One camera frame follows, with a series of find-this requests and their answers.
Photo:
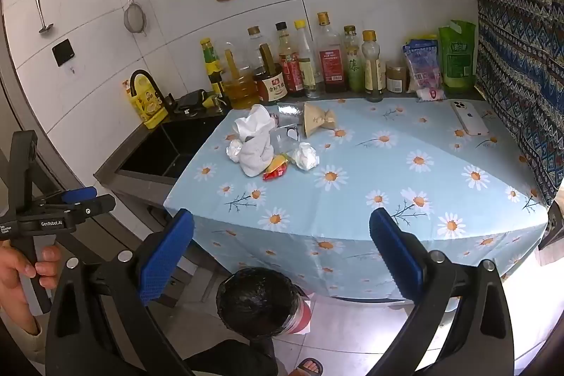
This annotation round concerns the white smartphone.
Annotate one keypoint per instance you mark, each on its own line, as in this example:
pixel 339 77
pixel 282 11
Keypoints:
pixel 469 118

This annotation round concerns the small brown jar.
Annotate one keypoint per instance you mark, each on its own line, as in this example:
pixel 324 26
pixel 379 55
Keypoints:
pixel 395 78

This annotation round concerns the green label bottle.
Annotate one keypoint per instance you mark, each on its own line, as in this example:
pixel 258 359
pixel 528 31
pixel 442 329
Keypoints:
pixel 354 67

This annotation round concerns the large white tissue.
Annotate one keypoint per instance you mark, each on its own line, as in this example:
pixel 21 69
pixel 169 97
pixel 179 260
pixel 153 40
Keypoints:
pixel 306 157

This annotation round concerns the yellow box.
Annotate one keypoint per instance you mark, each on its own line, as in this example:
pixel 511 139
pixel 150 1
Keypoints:
pixel 147 105

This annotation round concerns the clear bag with label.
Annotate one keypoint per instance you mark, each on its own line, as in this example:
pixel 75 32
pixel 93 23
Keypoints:
pixel 421 65

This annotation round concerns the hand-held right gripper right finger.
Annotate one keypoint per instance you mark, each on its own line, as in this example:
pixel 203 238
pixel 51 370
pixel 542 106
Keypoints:
pixel 396 257

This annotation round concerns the clear plastic bag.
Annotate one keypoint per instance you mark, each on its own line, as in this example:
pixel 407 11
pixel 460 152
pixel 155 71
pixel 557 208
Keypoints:
pixel 284 140

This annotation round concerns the blue daisy print tablecloth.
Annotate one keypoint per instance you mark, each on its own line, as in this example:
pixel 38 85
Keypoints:
pixel 374 191

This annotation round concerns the cooking oil jug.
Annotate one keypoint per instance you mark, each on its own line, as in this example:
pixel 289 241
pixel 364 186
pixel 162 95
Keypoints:
pixel 240 92

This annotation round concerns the brown paper bag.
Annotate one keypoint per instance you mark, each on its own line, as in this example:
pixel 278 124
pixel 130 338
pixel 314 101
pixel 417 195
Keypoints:
pixel 317 119

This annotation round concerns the person's sandaled foot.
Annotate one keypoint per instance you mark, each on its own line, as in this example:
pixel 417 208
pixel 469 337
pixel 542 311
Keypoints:
pixel 308 368

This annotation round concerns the person's left forearm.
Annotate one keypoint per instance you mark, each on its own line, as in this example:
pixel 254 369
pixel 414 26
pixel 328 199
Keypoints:
pixel 20 343

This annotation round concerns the person's left hand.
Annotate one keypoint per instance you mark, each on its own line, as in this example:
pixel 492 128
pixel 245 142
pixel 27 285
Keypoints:
pixel 11 274

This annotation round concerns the black yellow tool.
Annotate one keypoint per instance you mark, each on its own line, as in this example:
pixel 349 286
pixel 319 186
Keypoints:
pixel 194 99

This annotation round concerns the metal strainer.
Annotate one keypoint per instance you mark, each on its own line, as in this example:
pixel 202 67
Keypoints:
pixel 134 19

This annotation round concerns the small white red packet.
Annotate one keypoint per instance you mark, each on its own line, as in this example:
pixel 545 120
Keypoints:
pixel 429 95

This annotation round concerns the blue patterned curtain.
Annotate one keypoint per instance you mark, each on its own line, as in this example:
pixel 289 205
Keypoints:
pixel 515 41

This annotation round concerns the small black wall socket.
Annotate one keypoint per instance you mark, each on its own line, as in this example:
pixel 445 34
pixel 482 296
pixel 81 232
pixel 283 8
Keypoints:
pixel 63 52

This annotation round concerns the clear bottle with brown cap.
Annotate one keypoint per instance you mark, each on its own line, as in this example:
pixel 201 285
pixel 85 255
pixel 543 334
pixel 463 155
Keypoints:
pixel 254 45

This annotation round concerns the tall dark red label bottle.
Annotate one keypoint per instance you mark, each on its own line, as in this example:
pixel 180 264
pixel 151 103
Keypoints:
pixel 330 63

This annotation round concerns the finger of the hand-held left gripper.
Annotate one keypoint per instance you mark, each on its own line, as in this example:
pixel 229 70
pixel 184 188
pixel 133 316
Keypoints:
pixel 79 194
pixel 88 209

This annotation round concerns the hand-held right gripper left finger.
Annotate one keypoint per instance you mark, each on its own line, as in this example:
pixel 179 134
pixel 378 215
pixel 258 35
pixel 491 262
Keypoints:
pixel 165 257

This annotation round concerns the black sink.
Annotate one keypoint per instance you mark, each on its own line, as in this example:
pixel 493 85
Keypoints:
pixel 167 147

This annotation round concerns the red bin with black liner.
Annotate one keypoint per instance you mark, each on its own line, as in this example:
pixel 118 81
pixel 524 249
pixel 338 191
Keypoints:
pixel 257 301

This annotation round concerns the pale seasoning bottle yellow cap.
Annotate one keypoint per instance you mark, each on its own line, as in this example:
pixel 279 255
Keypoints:
pixel 371 67

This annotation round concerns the white cloth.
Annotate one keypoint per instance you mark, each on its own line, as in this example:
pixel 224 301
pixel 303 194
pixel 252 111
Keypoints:
pixel 253 142

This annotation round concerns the red label sauce bottle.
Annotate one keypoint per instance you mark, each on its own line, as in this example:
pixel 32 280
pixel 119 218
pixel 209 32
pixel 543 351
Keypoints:
pixel 288 72

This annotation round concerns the dark soy sauce jug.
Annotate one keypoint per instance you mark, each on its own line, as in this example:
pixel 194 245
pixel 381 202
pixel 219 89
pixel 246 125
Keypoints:
pixel 271 87

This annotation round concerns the green pouch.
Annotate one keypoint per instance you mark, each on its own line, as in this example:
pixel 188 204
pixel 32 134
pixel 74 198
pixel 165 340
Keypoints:
pixel 458 59

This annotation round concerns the clear vinegar bottle yellow cap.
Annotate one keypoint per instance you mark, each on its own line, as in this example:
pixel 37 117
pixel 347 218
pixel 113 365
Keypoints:
pixel 308 67

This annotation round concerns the silver foil packet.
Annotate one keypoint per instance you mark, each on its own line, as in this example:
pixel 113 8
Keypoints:
pixel 291 114

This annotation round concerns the metal ladle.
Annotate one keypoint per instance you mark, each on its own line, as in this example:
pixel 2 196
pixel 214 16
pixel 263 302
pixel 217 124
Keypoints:
pixel 40 12

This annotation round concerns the black faucet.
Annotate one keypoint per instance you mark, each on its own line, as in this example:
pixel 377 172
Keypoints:
pixel 158 87

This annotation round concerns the red snack wrapper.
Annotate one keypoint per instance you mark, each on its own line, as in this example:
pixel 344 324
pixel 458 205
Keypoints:
pixel 275 170

